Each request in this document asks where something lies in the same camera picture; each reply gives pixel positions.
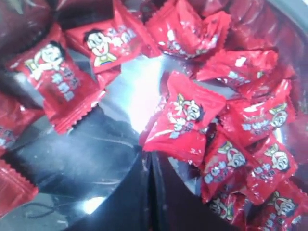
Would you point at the red candy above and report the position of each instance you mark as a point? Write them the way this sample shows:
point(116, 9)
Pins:
point(235, 68)
point(68, 92)
point(179, 127)
point(223, 160)
point(178, 30)
point(274, 165)
point(114, 41)
point(247, 122)

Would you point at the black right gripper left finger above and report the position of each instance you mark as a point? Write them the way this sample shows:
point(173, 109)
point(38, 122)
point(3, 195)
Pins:
point(128, 208)

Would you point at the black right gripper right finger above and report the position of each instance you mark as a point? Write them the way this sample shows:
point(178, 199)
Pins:
point(175, 208)

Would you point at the round steel plate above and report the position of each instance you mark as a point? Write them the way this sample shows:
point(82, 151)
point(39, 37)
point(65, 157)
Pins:
point(77, 171)

